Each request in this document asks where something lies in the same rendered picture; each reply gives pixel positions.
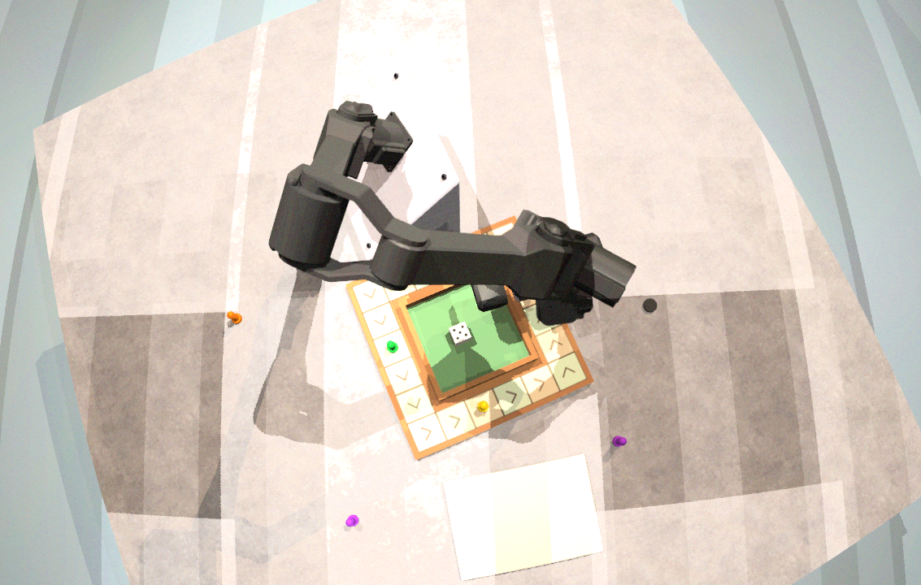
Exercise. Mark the wooden game board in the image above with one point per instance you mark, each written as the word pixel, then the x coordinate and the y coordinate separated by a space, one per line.
pixel 440 405

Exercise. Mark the beige six-sided die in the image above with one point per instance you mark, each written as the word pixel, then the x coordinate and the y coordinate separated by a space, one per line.
pixel 460 334

